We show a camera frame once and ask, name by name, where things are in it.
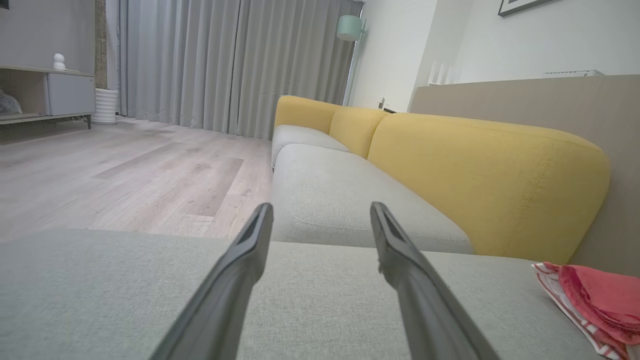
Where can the white ribbed cylinder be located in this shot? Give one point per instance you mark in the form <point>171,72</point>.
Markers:
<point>105,107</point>

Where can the beige panel behind sofa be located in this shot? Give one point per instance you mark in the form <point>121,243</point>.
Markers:
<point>550,100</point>

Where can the grey curtain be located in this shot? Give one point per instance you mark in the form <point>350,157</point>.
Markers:
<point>180,60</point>
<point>300,60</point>

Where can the red Bulls basketball jersey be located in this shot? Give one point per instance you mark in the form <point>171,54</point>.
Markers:
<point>560,294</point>

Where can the grey item inside cabinet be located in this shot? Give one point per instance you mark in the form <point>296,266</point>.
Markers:
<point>9,104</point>

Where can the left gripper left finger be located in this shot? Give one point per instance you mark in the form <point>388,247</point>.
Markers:
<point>220,310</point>

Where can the wide yellow backrest cushion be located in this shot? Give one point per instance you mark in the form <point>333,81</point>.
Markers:
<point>500,190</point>

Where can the white upright items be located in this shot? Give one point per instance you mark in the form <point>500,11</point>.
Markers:
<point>440,75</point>

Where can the small white object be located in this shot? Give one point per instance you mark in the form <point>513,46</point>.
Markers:
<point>382,102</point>

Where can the mint green floor lamp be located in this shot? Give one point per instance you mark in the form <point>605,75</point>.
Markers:
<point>349,27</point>

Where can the flat white device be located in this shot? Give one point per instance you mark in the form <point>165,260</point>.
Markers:
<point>575,74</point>

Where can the small white figurine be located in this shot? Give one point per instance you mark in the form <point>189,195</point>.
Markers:
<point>59,62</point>

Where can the grey low cabinet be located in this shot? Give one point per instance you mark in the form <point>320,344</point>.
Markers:
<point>70,92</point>

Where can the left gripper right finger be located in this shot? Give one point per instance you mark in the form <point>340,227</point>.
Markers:
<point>425,310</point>

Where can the dark picture frame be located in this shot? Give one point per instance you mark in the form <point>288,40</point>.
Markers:
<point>515,6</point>

